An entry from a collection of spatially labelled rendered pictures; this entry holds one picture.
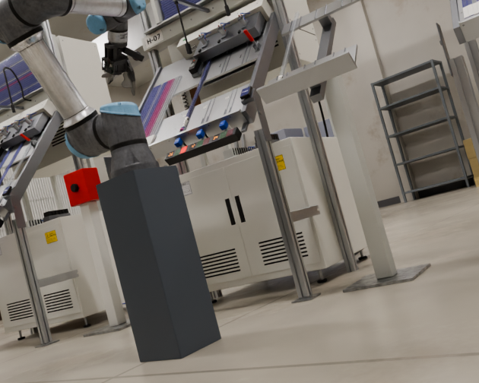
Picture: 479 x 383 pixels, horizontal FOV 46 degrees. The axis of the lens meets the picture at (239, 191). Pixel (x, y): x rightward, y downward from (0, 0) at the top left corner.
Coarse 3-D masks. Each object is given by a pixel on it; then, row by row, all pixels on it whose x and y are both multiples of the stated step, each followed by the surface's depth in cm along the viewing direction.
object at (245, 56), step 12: (240, 48) 251; (252, 48) 244; (180, 60) 283; (192, 60) 274; (216, 60) 257; (228, 60) 249; (240, 60) 242; (252, 60) 237; (168, 72) 281; (180, 72) 272; (216, 72) 248; (228, 72) 251; (156, 84) 279; (180, 84) 262; (192, 84) 254; (204, 84) 257
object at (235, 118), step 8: (232, 112) 210; (240, 112) 209; (216, 120) 214; (232, 120) 212; (240, 120) 211; (192, 128) 219; (200, 128) 218; (208, 128) 217; (216, 128) 217; (176, 136) 224; (184, 136) 223; (192, 136) 222; (208, 136) 220; (152, 144) 230; (160, 144) 229; (168, 144) 228; (184, 144) 227; (152, 152) 233; (160, 152) 232; (168, 152) 231
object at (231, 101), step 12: (228, 96) 226; (204, 108) 231; (216, 108) 225; (228, 108) 219; (240, 108) 213; (168, 120) 243; (180, 120) 236; (192, 120) 229; (204, 120) 223; (168, 132) 234
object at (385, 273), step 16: (336, 80) 201; (336, 96) 202; (336, 112) 202; (336, 128) 203; (352, 128) 201; (352, 144) 200; (352, 160) 201; (352, 176) 201; (368, 176) 202; (368, 192) 199; (368, 208) 199; (368, 224) 200; (368, 240) 200; (384, 240) 199; (384, 256) 198; (384, 272) 198; (400, 272) 202; (416, 272) 192; (352, 288) 195; (368, 288) 192
